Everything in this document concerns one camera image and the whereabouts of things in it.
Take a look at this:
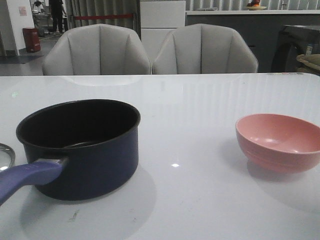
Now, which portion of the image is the pink bowl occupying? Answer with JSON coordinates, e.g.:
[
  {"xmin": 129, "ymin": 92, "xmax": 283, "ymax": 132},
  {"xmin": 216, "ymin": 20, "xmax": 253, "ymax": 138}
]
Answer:
[{"xmin": 235, "ymin": 113, "xmax": 320, "ymax": 174}]

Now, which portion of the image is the glass pot lid blue knob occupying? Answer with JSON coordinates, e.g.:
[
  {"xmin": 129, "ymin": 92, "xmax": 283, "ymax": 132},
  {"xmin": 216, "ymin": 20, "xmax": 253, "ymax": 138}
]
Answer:
[{"xmin": 0, "ymin": 143, "xmax": 16, "ymax": 172}]

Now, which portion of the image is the right grey upholstered chair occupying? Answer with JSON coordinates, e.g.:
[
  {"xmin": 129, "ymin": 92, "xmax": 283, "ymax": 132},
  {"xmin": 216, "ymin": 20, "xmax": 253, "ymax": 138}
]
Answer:
[{"xmin": 152, "ymin": 23, "xmax": 259, "ymax": 75}]

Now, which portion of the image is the grey upholstered chair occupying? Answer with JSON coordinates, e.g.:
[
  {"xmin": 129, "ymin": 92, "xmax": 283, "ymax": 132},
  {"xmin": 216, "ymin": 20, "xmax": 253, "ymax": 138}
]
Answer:
[
  {"xmin": 152, "ymin": 23, "xmax": 259, "ymax": 75},
  {"xmin": 42, "ymin": 23, "xmax": 152, "ymax": 76}
]

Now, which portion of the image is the dark blue saucepan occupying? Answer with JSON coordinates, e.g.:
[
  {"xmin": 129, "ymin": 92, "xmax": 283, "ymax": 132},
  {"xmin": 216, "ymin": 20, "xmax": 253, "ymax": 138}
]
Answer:
[{"xmin": 0, "ymin": 99, "xmax": 141, "ymax": 203}]

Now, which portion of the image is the left grey upholstered chair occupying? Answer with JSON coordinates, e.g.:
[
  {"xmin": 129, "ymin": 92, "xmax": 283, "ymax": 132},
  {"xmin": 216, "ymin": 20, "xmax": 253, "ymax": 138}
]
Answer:
[{"xmin": 42, "ymin": 23, "xmax": 152, "ymax": 76}]

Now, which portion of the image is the red belt stanchion barrier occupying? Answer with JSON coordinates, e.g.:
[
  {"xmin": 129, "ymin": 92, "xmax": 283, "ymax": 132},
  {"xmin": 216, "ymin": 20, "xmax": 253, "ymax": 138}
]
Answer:
[{"xmin": 69, "ymin": 12, "xmax": 138, "ymax": 38}]

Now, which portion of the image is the grey pleated curtain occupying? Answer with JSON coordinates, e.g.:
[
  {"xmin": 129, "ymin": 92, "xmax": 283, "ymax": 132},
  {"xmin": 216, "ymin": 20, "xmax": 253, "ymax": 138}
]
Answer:
[{"xmin": 64, "ymin": 0, "xmax": 141, "ymax": 30}]

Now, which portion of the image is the grey kitchen counter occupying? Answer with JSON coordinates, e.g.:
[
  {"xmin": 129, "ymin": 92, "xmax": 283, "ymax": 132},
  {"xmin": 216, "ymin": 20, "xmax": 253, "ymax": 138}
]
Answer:
[{"xmin": 186, "ymin": 10, "xmax": 320, "ymax": 73}]

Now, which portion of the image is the fruit bowl on counter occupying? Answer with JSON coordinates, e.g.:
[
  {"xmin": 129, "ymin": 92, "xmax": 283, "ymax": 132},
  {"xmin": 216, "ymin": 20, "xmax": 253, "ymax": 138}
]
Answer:
[{"xmin": 245, "ymin": 0, "xmax": 267, "ymax": 11}]

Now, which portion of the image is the person in black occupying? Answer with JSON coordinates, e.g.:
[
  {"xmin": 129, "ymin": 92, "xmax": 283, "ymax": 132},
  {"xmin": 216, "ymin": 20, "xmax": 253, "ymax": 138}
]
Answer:
[{"xmin": 48, "ymin": 0, "xmax": 66, "ymax": 34}]

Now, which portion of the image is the red bin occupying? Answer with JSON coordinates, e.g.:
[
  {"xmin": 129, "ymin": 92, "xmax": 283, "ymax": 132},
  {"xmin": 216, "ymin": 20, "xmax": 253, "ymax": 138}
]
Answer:
[{"xmin": 22, "ymin": 27, "xmax": 41, "ymax": 53}]

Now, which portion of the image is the beige cushion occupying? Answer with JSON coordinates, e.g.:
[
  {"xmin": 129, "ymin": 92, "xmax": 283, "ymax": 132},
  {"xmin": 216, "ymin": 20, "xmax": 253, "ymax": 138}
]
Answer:
[{"xmin": 296, "ymin": 54, "xmax": 320, "ymax": 76}]

